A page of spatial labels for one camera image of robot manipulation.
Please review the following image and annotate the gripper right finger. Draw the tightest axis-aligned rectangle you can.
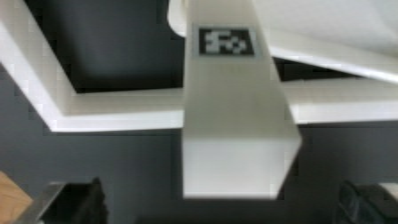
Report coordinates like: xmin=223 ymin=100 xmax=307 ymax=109
xmin=333 ymin=181 xmax=398 ymax=224

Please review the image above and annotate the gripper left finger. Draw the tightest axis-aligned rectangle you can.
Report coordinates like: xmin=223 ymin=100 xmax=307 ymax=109
xmin=12 ymin=178 xmax=108 ymax=224

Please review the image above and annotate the white leg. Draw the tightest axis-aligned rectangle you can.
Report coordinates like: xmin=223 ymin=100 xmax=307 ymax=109
xmin=180 ymin=0 xmax=301 ymax=199

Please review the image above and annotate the white desk top tray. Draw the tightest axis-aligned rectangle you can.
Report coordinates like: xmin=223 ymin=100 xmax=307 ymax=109
xmin=166 ymin=0 xmax=398 ymax=84

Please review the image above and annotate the white front fence bar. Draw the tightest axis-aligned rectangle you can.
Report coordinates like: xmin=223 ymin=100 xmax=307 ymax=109
xmin=47 ymin=78 xmax=398 ymax=132

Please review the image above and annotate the white left fence piece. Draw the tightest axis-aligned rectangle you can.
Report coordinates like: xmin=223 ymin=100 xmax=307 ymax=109
xmin=0 ymin=0 xmax=76 ymax=132

